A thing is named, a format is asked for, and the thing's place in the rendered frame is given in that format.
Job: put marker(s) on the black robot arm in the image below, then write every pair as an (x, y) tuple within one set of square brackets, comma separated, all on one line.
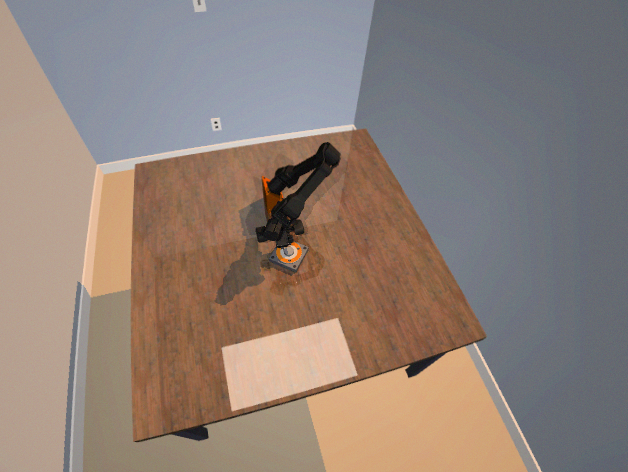
[(293, 204)]

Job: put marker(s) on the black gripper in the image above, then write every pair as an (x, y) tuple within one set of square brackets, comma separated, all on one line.
[(297, 227)]

